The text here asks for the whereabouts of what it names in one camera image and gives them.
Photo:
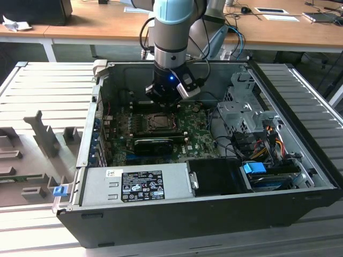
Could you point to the grey power supply unit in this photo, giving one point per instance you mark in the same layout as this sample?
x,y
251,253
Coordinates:
x,y
96,187

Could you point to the silver-topped CPU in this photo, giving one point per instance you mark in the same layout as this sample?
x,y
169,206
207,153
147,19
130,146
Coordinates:
x,y
161,122

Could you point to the silver metal drive cage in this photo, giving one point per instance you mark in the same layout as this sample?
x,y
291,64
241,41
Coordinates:
x,y
238,115

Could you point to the green motherboard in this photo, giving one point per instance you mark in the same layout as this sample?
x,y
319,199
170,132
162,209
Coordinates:
x,y
198,128

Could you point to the black plastic shroud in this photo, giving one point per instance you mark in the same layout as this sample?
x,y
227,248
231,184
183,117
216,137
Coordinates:
x,y
217,176

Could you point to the blue case latch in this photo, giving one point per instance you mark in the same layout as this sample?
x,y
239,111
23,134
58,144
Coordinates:
x,y
59,191

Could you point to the white paper sheet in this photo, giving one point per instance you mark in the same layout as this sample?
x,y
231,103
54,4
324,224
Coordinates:
x,y
135,10
281,17

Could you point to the green RAM stick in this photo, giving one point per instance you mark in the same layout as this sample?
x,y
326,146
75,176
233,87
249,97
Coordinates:
x,y
16,178

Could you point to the grey notebook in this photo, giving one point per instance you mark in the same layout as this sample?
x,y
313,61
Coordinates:
x,y
320,17

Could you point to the black and grey PC case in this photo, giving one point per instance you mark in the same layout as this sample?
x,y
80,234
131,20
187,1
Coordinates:
x,y
187,222

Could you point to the hard disk in blue carrier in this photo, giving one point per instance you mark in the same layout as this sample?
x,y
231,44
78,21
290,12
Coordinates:
x,y
253,170

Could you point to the wooden desk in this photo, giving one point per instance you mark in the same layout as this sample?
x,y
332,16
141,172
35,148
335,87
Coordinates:
x,y
107,24
21,33

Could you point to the silver coin battery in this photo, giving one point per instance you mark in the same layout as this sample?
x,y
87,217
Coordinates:
x,y
197,109

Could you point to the black computer box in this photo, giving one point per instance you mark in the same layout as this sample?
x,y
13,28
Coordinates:
x,y
34,10

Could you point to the grey parts rack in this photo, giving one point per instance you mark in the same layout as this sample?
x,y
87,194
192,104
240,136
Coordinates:
x,y
29,158

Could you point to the beige plastic latch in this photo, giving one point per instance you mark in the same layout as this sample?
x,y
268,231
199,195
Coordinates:
x,y
99,67

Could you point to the CPU socket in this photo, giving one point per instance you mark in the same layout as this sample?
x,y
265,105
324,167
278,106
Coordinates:
x,y
150,130

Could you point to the black computer mouse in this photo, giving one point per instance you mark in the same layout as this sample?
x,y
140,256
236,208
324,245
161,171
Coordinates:
x,y
245,10

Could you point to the black graphics card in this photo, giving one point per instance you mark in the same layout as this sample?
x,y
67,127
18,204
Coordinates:
x,y
152,147

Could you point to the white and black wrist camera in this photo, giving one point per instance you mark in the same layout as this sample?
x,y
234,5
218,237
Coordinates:
x,y
189,88

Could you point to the crumpled white paper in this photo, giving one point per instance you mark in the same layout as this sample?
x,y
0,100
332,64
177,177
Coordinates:
x,y
16,25

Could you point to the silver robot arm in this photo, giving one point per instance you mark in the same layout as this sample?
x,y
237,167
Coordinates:
x,y
171,40

